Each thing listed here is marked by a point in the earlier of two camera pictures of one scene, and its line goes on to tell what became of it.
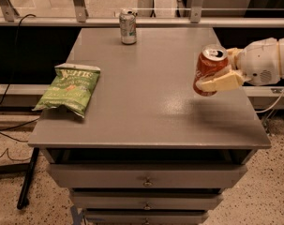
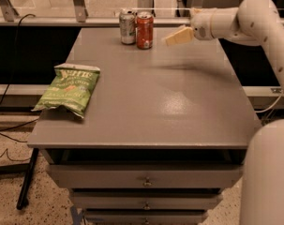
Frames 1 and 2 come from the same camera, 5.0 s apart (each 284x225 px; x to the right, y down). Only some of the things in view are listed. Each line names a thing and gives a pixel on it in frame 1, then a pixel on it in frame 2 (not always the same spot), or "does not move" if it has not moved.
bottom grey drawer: x=145 y=217 does not move
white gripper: x=260 y=63 -> x=201 y=24
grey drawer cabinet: x=149 y=150 does not move
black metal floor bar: x=28 y=178 does not move
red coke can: x=212 y=57 -> x=144 y=30
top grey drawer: x=149 y=175 does not move
